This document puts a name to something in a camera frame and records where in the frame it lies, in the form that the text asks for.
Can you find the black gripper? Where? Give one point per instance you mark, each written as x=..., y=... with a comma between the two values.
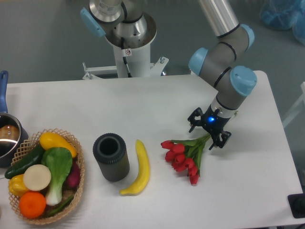
x=213, y=123

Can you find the red tulip bouquet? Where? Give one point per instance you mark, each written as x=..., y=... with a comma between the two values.
x=186, y=155

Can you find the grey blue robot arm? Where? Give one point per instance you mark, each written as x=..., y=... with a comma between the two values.
x=233, y=85

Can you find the yellow banana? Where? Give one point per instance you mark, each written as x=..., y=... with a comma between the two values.
x=139, y=184

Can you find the dark grey ribbed vase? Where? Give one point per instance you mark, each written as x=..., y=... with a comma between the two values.
x=110, y=152

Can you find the black device at edge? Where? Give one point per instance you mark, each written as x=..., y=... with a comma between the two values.
x=297, y=205

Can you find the blue plastic bag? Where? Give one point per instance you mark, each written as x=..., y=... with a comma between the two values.
x=285, y=15

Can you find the purple red sweet potato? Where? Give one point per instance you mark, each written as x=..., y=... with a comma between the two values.
x=73, y=179

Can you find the green bok choy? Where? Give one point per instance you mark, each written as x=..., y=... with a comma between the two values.
x=59, y=161

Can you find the yellow squash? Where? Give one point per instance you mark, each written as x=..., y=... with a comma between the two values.
x=49, y=140

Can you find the green chili pepper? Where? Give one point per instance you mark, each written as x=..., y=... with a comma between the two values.
x=59, y=208

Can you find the woven wicker basket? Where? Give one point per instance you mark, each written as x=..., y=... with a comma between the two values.
x=23, y=150

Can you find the dark green cucumber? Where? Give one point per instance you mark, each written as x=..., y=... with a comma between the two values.
x=34, y=157

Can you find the cream round slice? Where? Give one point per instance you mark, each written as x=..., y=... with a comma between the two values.
x=37, y=177

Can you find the orange fruit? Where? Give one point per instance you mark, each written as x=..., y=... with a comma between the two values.
x=32, y=204

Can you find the yellow bell pepper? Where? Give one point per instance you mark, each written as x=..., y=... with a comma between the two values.
x=17, y=186

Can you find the white frame at right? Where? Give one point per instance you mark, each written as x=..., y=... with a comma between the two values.
x=295, y=109

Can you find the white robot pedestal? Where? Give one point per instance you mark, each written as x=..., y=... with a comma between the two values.
x=131, y=43

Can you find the blue handled saucepan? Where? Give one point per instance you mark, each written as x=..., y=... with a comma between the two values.
x=12, y=134

